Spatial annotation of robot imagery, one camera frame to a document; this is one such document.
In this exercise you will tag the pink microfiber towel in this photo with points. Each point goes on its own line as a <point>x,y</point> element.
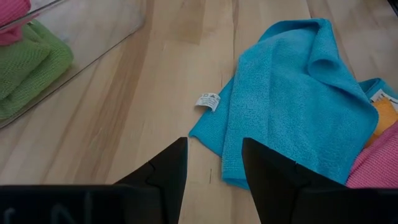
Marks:
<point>11,12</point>
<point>376,165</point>

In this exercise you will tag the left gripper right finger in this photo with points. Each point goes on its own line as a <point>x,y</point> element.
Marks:
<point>270,180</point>

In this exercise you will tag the green microfiber towel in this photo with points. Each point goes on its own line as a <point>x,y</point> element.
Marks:
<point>28,68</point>

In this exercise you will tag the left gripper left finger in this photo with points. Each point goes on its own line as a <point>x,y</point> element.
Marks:
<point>171,174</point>

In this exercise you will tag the clear plastic bin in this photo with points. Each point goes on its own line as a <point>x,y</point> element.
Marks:
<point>102,25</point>

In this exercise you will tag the orange microfiber towel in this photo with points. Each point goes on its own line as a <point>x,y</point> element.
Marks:
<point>385,119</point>

